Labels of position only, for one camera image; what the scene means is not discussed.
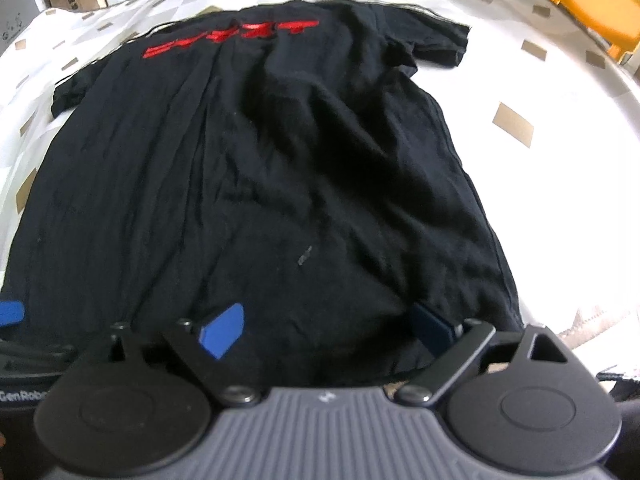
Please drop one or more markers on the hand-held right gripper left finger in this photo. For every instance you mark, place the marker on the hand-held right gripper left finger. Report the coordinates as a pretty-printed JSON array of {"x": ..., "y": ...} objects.
[{"x": 222, "y": 332}]

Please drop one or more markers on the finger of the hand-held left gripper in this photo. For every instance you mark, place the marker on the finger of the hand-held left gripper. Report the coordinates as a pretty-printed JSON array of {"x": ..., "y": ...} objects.
[{"x": 11, "y": 314}]

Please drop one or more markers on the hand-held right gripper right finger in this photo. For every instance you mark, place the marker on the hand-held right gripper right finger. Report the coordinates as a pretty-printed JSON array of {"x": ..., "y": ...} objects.
[{"x": 432, "y": 330}]

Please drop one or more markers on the black t-shirt with red print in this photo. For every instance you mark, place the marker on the black t-shirt with red print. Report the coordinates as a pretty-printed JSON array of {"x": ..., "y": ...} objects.
[{"x": 250, "y": 160}]

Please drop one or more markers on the beige stitched cushion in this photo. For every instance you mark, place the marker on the beige stitched cushion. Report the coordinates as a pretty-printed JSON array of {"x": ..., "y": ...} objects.
[{"x": 600, "y": 325}]

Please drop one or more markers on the white printed box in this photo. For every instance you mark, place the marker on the white printed box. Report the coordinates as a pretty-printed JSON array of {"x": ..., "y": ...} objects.
[{"x": 15, "y": 10}]

